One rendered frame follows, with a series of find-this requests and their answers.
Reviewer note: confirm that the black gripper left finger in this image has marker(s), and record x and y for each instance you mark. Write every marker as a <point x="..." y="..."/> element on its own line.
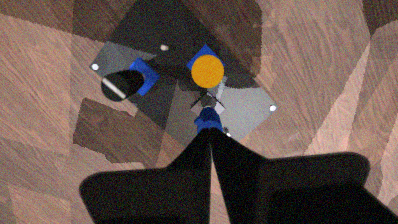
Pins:
<point x="182" y="188"/>

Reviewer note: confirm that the grey circuit board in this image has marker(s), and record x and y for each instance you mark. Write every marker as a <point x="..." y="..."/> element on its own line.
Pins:
<point x="172" y="68"/>

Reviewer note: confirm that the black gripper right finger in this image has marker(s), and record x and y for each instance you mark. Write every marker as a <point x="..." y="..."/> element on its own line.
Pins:
<point x="247" y="179"/>

